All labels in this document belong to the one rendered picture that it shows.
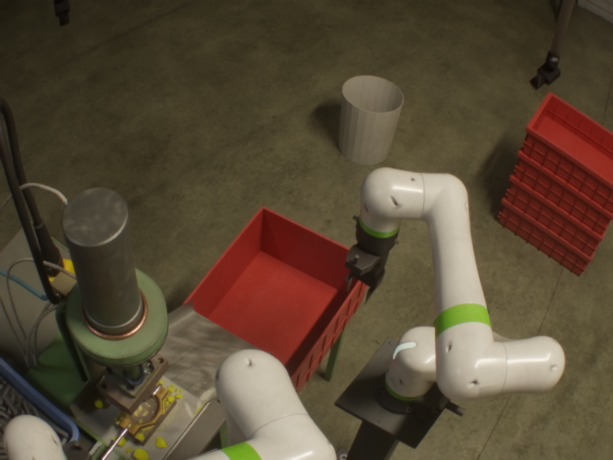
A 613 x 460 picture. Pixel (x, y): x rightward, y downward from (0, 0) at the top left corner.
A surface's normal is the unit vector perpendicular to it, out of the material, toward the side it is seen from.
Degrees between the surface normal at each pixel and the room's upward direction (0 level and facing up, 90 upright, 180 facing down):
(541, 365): 28
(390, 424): 0
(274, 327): 0
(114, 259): 90
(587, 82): 0
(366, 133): 93
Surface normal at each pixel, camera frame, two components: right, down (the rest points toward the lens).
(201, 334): 0.32, -0.87
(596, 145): -0.59, 0.59
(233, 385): -0.43, -0.24
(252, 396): -0.27, -0.43
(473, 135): 0.09, -0.64
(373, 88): -0.12, 0.72
